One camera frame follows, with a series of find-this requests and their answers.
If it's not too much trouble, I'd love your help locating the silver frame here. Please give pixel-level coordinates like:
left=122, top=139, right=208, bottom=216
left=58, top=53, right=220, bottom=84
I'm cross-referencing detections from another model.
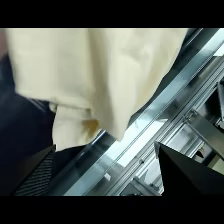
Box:
left=64, top=27, right=224, bottom=197

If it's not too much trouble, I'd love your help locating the cream shirt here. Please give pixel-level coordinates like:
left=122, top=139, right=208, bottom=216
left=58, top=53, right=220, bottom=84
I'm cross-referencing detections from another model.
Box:
left=4, top=27, right=190, bottom=153

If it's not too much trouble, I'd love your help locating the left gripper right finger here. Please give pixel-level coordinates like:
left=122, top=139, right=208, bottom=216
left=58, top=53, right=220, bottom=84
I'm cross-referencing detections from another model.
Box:
left=153, top=141, right=224, bottom=197

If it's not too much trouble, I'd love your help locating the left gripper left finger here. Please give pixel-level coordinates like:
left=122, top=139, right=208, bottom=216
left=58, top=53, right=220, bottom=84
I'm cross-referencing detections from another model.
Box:
left=13, top=143, right=58, bottom=197

